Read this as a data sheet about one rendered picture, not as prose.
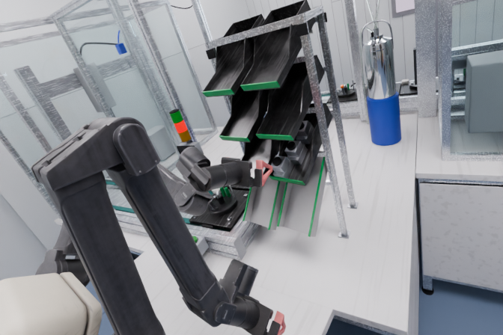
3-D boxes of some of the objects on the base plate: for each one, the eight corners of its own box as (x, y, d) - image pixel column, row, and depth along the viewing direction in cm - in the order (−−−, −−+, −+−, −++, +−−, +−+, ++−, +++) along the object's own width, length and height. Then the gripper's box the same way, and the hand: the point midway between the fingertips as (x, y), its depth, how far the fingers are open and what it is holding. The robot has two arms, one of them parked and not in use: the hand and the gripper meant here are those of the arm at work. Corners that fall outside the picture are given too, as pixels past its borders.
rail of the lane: (241, 260, 109) (232, 241, 105) (114, 228, 157) (105, 214, 153) (248, 250, 113) (239, 230, 109) (123, 221, 161) (113, 207, 157)
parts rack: (348, 238, 103) (305, 13, 70) (265, 225, 123) (200, 44, 90) (358, 203, 119) (326, 4, 86) (282, 196, 138) (233, 32, 105)
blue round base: (400, 146, 147) (397, 99, 136) (369, 146, 156) (364, 102, 145) (402, 132, 159) (399, 87, 148) (373, 133, 167) (368, 91, 156)
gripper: (200, 185, 72) (241, 176, 84) (239, 194, 63) (278, 182, 75) (200, 160, 72) (240, 153, 83) (239, 164, 62) (278, 157, 74)
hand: (257, 167), depth 78 cm, fingers open, 9 cm apart
